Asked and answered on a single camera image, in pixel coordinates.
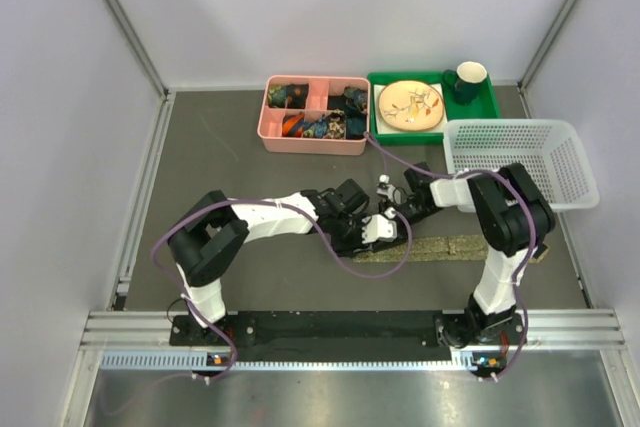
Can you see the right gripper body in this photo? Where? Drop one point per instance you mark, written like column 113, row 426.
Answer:
column 412, row 210

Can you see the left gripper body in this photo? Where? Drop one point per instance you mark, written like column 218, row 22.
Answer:
column 348, row 231

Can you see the olive green patterned tie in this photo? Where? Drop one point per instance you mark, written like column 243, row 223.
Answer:
column 431, row 249

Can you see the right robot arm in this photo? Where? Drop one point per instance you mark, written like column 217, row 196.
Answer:
column 514, row 218

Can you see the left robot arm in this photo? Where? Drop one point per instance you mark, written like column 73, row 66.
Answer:
column 204, row 248

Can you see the cream floral plate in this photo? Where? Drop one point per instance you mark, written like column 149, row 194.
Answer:
column 410, row 107

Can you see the rolled dark paisley tie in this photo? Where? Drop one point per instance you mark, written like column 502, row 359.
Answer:
column 335, row 128

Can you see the pink divided storage box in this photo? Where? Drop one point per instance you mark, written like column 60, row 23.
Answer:
column 320, row 88

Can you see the rolled orange blue tie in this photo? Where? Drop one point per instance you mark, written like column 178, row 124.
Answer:
column 294, row 125

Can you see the rolled teal patterned tie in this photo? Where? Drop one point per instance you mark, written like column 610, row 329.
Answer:
column 353, row 102

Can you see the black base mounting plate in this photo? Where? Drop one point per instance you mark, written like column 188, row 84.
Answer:
column 339, row 336

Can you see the dark green mug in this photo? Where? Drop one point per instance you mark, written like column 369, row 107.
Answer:
column 465, row 81

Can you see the white perforated plastic basket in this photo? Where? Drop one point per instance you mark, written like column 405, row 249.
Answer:
column 550, row 150

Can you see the rolled dark floral tie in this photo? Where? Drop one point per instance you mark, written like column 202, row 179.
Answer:
column 291, row 96

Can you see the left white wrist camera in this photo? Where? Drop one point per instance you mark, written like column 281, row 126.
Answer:
column 378, row 228

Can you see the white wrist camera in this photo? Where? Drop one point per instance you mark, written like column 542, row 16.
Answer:
column 386, row 190
column 378, row 228

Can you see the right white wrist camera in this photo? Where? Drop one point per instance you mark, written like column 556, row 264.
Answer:
column 386, row 190

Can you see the aluminium frame rail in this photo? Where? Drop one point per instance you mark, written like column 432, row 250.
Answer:
column 578, row 329

